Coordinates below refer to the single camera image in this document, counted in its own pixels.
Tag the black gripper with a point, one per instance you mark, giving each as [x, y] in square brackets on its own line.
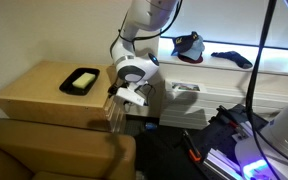
[117, 89]

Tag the topmost nightstand drawer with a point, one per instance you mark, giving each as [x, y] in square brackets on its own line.
[112, 104]

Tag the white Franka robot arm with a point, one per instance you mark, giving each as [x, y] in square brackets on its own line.
[140, 13]

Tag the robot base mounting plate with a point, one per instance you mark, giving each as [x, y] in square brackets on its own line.
[217, 136]

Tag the wooden nightstand drawer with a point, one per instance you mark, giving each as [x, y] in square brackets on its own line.
[121, 125]
[116, 115]

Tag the light wooden nightstand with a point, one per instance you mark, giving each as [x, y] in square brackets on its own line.
[40, 90]

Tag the yellow sponge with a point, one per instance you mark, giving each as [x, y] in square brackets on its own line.
[83, 80]

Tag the black plastic tray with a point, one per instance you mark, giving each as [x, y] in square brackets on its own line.
[69, 87]

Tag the small blue object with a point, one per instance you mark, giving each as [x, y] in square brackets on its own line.
[151, 126]

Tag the printed booklet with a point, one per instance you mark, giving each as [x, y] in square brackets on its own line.
[185, 86]

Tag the white radiator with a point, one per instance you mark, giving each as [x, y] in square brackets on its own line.
[190, 110]

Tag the maroon cap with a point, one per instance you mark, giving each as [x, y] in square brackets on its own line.
[190, 60]

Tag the navy Cal baseball cap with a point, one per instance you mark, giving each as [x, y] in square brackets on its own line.
[183, 41]

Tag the light blue baseball cap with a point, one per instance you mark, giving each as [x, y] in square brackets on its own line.
[196, 50]

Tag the brown couch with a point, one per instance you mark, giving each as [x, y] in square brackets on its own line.
[50, 150]

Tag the orange black hand tool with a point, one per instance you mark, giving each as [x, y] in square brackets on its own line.
[192, 148]

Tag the black red hand tool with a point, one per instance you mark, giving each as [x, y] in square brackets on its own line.
[230, 118]

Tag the dark blue sock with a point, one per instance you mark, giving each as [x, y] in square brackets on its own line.
[234, 57]

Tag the white window sill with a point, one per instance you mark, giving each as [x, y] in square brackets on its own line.
[277, 61]

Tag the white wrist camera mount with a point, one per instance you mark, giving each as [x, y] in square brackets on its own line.
[130, 96]

